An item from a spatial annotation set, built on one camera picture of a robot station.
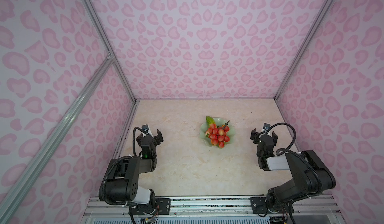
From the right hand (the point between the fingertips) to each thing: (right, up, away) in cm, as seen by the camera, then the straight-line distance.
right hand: (265, 128), depth 90 cm
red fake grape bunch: (-28, -3, -3) cm, 29 cm away
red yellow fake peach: (-35, -3, +4) cm, 35 cm away
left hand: (-69, 0, 0) cm, 69 cm away
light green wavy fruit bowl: (-37, -1, +6) cm, 37 cm away
